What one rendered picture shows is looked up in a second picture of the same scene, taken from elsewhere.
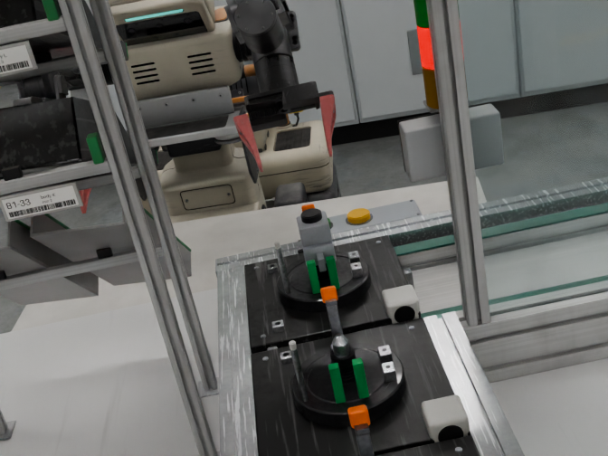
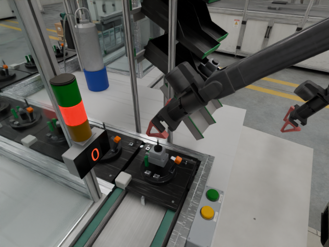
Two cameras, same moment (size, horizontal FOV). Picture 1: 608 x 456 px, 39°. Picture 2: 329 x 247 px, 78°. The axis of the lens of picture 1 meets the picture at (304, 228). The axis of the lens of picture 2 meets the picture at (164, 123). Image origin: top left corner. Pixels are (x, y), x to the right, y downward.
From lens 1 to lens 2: 1.43 m
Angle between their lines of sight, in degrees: 91
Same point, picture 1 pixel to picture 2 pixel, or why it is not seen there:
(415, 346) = (102, 171)
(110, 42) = (171, 38)
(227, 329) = (164, 143)
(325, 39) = not seen: outside the picture
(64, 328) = (233, 134)
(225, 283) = (193, 152)
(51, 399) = not seen: hidden behind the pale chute
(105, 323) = (229, 142)
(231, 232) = (283, 198)
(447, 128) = not seen: hidden behind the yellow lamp
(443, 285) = (141, 221)
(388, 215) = (199, 225)
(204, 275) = (245, 175)
